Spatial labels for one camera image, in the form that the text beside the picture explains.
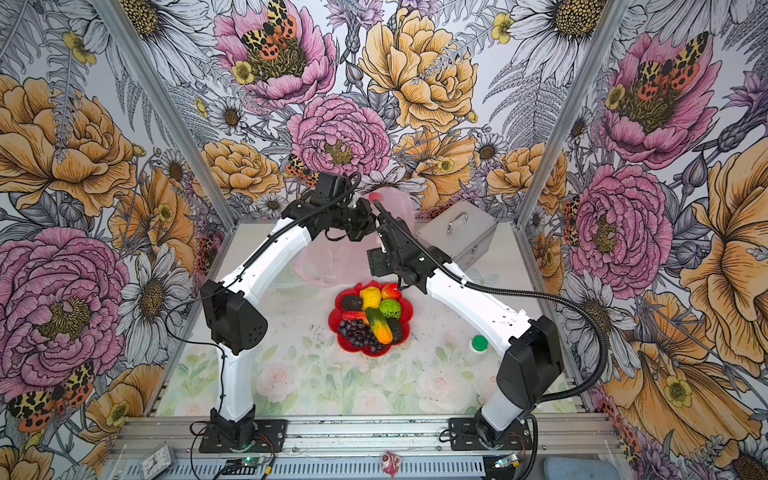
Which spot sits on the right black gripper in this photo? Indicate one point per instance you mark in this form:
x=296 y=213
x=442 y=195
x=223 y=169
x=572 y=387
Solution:
x=377 y=262

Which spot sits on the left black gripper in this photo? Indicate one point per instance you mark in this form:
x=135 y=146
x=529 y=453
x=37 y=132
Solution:
x=368 y=224

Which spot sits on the pink plastic bag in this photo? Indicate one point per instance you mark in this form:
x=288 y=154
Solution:
x=324 y=263

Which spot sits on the green lime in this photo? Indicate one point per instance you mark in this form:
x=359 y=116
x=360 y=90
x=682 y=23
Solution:
x=390 y=309

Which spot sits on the green yellow mango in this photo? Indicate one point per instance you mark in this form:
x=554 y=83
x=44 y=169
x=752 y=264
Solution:
x=379 y=326

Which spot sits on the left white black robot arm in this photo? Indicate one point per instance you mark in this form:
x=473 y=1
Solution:
x=235 y=324

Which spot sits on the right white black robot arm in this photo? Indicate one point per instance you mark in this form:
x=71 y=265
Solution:
x=531 y=358

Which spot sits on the red orange peach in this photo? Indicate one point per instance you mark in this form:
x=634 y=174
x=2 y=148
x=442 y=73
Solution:
x=390 y=291

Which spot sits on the yellow bell pepper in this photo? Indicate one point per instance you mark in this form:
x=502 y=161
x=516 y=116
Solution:
x=371 y=298

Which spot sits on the silver metal box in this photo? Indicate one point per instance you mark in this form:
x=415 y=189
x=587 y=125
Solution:
x=464 y=232

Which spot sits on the dark brown fruit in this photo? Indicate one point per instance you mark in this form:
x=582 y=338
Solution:
x=396 y=330

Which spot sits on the dark purple grapes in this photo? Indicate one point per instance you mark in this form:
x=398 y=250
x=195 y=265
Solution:
x=360 y=335

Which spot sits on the white bottle green cap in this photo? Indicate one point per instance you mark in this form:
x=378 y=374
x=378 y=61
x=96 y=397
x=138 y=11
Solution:
x=477 y=349

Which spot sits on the small pink red object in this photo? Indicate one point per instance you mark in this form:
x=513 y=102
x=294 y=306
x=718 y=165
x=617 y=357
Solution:
x=390 y=464

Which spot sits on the green circuit board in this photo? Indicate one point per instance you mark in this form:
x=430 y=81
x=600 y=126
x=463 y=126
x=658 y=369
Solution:
x=509 y=461

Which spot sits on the blue grey cloth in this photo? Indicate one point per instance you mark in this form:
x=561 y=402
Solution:
x=566 y=468

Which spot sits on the small white clock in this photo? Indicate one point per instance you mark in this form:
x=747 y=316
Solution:
x=157 y=462

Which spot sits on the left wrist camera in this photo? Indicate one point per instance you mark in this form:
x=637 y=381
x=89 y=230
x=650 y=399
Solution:
x=328 y=187

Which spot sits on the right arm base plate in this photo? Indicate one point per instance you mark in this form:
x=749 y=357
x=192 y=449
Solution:
x=475 y=434

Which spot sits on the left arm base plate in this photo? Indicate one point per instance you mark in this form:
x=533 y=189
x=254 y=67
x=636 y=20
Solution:
x=267 y=433

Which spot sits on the aluminium front rail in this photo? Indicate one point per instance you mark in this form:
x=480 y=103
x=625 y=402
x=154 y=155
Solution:
x=366 y=436

